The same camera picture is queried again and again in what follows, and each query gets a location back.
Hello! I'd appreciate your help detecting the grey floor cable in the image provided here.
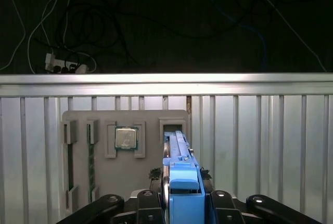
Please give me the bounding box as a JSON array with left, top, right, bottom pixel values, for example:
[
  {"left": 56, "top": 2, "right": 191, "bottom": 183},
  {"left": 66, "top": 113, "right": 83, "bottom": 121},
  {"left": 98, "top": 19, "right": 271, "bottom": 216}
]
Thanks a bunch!
[{"left": 251, "top": 0, "right": 328, "bottom": 73}]

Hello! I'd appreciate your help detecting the silver CPU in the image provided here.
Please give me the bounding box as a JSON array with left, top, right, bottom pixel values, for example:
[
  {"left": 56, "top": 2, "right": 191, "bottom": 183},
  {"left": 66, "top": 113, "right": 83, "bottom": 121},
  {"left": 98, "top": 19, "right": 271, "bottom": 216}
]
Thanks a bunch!
[{"left": 115, "top": 127, "right": 139, "bottom": 150}]

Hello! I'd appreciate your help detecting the blue floor cable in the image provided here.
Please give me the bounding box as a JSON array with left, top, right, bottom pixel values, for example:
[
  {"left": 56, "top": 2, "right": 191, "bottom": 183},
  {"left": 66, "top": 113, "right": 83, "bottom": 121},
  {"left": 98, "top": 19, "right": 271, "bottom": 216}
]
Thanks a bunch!
[{"left": 214, "top": 0, "right": 268, "bottom": 73}]

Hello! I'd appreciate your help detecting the green RAM stick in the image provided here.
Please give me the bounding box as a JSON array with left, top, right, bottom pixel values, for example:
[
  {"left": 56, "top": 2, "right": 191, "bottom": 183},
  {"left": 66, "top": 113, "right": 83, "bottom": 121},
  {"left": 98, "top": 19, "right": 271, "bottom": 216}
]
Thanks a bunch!
[{"left": 88, "top": 125, "right": 95, "bottom": 201}]

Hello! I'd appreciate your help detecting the white floor cable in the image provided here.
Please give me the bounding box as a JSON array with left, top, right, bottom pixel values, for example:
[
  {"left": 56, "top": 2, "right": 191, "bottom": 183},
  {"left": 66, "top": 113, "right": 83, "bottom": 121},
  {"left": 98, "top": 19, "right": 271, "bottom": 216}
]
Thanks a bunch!
[
  {"left": 27, "top": 0, "right": 79, "bottom": 75},
  {"left": 0, "top": 0, "right": 27, "bottom": 72}
]

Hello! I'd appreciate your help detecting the grey parts rack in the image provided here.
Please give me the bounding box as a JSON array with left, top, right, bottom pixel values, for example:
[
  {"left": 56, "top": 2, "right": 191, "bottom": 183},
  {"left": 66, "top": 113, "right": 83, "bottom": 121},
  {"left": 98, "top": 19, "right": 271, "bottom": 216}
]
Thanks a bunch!
[{"left": 61, "top": 109, "right": 193, "bottom": 219}]

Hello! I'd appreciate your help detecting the white power strip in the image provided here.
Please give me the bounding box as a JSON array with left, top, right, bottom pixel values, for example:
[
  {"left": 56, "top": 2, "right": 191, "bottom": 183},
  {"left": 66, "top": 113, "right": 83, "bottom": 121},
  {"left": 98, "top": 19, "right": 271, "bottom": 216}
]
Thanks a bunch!
[{"left": 44, "top": 53, "right": 89, "bottom": 75}]

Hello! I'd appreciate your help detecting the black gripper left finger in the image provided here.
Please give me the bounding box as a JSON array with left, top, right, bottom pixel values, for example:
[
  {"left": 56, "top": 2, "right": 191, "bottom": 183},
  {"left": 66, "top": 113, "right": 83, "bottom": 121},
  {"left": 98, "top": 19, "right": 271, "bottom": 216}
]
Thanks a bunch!
[{"left": 56, "top": 168, "right": 166, "bottom": 224}]

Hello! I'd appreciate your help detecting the hard disk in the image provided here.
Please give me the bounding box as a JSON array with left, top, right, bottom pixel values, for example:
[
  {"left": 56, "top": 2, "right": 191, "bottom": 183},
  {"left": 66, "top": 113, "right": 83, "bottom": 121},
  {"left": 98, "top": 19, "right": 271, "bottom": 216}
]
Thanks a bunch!
[{"left": 161, "top": 129, "right": 216, "bottom": 224}]

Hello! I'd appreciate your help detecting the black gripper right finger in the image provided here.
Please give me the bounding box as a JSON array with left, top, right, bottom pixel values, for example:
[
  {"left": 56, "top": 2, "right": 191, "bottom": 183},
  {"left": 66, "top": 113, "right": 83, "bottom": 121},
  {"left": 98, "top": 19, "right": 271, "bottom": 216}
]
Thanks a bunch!
[{"left": 199, "top": 166, "right": 323, "bottom": 224}]

